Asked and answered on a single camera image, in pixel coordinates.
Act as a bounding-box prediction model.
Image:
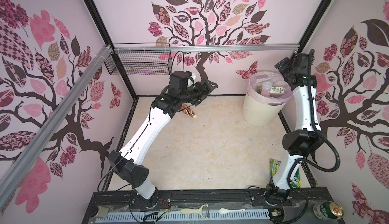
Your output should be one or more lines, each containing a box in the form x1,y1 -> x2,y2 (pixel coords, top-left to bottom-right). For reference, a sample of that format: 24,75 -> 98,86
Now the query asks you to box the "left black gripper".
179,77 -> 217,106

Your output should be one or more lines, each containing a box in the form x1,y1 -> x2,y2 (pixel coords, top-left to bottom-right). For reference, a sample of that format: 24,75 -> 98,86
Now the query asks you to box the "white red label bottle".
256,86 -> 286,98

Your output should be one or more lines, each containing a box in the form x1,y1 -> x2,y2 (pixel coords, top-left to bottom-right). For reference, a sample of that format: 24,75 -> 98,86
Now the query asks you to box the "clear bottle red cap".
260,81 -> 273,97

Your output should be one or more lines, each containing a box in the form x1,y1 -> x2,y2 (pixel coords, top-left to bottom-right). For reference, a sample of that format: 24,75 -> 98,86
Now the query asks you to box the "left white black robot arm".
108,71 -> 218,200

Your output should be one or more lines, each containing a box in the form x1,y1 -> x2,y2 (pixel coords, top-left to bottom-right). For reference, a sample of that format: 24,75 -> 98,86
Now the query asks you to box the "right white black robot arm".
267,50 -> 324,201

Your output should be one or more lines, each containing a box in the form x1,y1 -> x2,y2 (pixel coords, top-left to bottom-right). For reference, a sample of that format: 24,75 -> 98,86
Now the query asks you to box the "cream trash bin purple liner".
242,71 -> 292,126

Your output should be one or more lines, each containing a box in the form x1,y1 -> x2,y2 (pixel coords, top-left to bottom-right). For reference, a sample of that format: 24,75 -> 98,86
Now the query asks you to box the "green snack packet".
270,159 -> 301,190

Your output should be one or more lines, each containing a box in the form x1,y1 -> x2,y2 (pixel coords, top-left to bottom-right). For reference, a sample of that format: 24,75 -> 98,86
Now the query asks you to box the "cream vegetable peeler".
180,204 -> 210,219

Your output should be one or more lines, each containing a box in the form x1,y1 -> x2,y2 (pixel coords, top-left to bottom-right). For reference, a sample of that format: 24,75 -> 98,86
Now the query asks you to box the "white plastic spoon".
219,208 -> 246,215

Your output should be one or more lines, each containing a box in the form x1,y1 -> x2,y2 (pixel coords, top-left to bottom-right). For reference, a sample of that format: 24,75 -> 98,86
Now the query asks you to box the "green beverage can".
313,201 -> 344,221

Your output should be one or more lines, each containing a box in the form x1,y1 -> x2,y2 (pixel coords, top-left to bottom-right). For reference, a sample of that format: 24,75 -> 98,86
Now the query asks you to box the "black wire wall basket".
104,42 -> 173,75

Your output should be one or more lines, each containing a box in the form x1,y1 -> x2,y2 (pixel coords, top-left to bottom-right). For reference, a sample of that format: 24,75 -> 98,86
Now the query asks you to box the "aluminium frame bar back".
114,44 -> 300,53

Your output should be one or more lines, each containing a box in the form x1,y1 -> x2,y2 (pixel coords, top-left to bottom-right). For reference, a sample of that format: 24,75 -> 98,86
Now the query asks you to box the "aluminium frame bar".
114,44 -> 300,53
1,45 -> 112,208

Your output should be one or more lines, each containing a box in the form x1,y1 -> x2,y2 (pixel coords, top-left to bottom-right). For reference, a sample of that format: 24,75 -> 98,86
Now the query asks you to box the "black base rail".
90,187 -> 335,209

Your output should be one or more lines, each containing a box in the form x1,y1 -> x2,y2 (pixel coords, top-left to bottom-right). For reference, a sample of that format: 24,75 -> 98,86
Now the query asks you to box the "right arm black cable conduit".
285,49 -> 341,194

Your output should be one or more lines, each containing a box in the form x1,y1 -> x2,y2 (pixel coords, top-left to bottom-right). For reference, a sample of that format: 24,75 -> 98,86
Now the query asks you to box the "white slotted cable duct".
94,209 -> 270,224

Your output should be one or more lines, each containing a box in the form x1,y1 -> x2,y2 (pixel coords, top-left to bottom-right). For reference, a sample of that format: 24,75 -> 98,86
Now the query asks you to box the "aluminium frame bar left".
1,45 -> 112,208

